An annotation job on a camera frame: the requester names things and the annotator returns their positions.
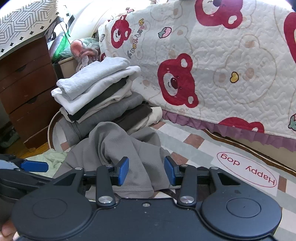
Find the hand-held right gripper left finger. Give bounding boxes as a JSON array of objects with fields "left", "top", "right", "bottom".
[{"left": 47, "top": 156, "right": 130, "bottom": 208}]

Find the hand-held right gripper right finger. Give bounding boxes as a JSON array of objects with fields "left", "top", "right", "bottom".
[{"left": 164, "top": 156, "right": 243, "bottom": 208}]

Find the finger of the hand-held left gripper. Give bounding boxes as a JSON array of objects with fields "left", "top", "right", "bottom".
[{"left": 9, "top": 157, "right": 49, "bottom": 173}]

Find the grey polo shirt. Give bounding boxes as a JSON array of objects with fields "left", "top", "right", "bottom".
[{"left": 54, "top": 122, "right": 176, "bottom": 200}]

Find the person's left hand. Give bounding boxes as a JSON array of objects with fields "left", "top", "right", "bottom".
[{"left": 0, "top": 218, "right": 18, "bottom": 241}]

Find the light green cloth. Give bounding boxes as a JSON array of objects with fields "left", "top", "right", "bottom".
[{"left": 25, "top": 148, "right": 67, "bottom": 179}]

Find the white hoop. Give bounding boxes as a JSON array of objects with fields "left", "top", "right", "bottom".
[{"left": 47, "top": 110, "right": 63, "bottom": 151}]

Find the checked floor mat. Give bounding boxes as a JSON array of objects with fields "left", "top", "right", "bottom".
[{"left": 53, "top": 119, "right": 296, "bottom": 241}]

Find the cream cloth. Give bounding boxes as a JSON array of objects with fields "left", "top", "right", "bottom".
[{"left": 146, "top": 107, "right": 163, "bottom": 127}]

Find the brown wooden drawer cabinet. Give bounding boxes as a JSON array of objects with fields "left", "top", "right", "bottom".
[{"left": 0, "top": 35, "right": 62, "bottom": 150}]

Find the beige storage box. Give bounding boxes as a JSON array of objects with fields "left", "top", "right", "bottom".
[{"left": 58, "top": 57, "right": 77, "bottom": 80}]

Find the beige bed base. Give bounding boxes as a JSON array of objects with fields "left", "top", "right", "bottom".
[{"left": 203, "top": 125, "right": 296, "bottom": 173}]

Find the bear print quilted bedspread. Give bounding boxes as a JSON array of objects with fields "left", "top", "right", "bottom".
[{"left": 96, "top": 0, "right": 296, "bottom": 151}]

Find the green plastic bag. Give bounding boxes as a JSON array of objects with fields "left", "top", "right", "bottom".
[{"left": 52, "top": 30, "right": 72, "bottom": 61}]

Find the pink plush toy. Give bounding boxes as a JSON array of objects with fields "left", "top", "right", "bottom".
[{"left": 70, "top": 39, "right": 101, "bottom": 72}]

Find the geometric patterned white cloth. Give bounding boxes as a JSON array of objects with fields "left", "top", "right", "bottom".
[{"left": 0, "top": 0, "right": 58, "bottom": 58}]

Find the white curved headboard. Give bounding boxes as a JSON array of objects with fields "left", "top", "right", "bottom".
[{"left": 67, "top": 0, "right": 153, "bottom": 42}]

